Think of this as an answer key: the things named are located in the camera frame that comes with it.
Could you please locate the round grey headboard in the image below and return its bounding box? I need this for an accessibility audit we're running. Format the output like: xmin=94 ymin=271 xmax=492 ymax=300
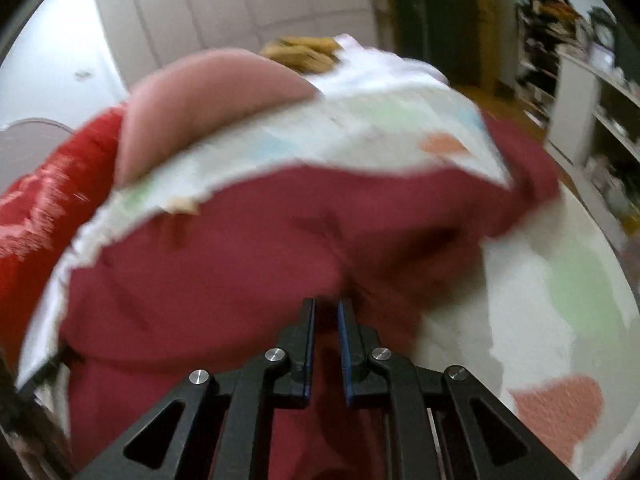
xmin=0 ymin=117 xmax=76 ymax=191

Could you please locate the dark curtain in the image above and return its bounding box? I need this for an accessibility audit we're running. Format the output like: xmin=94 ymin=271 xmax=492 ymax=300
xmin=395 ymin=0 xmax=501 ymax=91

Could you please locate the white bedsheet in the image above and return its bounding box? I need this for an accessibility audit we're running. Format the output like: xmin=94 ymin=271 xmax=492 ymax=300
xmin=330 ymin=32 xmax=451 ymax=86

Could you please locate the pink pillow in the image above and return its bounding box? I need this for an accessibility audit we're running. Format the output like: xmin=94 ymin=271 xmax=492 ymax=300
xmin=117 ymin=49 xmax=323 ymax=186

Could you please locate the white shelf unit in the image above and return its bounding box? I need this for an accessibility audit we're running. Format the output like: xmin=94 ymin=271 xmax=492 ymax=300
xmin=515 ymin=0 xmax=640 ymax=241

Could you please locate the red floral quilt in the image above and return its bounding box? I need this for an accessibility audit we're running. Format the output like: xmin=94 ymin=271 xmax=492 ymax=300
xmin=0 ymin=107 xmax=131 ymax=361

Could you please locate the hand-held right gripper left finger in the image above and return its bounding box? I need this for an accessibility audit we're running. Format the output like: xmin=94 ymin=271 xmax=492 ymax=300
xmin=75 ymin=298 xmax=318 ymax=480

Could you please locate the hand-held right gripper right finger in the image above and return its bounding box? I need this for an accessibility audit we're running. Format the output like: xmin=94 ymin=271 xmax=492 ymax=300
xmin=336 ymin=299 xmax=576 ymax=480

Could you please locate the brown plush toy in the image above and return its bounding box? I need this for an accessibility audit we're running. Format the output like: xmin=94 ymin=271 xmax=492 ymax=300
xmin=259 ymin=36 xmax=346 ymax=75

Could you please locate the white heart print blanket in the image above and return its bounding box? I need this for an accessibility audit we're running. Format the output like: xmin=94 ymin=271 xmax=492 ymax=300
xmin=15 ymin=35 xmax=636 ymax=480

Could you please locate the dark red garment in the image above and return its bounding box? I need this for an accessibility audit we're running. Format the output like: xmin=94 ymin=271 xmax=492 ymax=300
xmin=57 ymin=115 xmax=561 ymax=480

